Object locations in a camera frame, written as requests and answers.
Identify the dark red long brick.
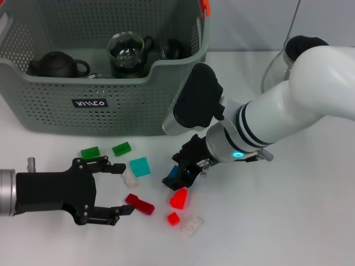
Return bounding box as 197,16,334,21
124,193,155,216

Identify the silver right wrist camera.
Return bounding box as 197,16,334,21
162,62,225,136

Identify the cyan sloped toy brick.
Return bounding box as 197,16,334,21
129,157,152,178

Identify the grey perforated plastic storage bin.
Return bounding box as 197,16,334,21
0,0,211,136

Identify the white studded toy brick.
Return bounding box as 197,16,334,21
123,169,139,189

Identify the right arm cable with plug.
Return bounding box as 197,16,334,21
199,148,274,178

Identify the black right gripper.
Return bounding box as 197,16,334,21
162,135,212,192

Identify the glass teacup with black holder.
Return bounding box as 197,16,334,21
110,65,149,80
106,32,155,67
88,72,112,80
159,38,187,61

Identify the dark clay teapot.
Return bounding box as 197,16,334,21
27,51,92,78

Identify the red sloped toy brick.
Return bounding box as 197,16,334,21
169,188,188,209

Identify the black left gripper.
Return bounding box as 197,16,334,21
15,156,136,227

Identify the small red cube brick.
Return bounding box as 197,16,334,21
166,212,180,227

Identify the glass teapot with black handle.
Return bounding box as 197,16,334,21
262,35,331,94

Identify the green toy brick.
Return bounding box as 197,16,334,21
80,146,100,160
111,141,131,157

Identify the white flat toy plate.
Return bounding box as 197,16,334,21
181,215,205,238

